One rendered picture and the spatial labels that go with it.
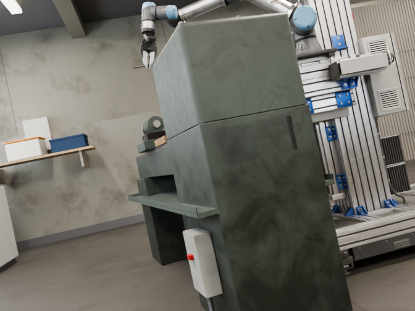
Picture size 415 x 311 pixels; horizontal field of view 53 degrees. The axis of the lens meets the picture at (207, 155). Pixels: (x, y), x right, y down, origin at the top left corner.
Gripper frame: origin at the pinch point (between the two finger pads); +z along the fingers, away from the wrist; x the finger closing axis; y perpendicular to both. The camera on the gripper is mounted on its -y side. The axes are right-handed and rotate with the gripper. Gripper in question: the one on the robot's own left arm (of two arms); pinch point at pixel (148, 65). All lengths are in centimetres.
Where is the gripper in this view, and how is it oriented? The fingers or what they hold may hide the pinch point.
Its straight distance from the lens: 231.7
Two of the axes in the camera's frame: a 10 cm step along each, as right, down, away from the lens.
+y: -3.1, 0.8, 9.5
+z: -0.1, 10.0, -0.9
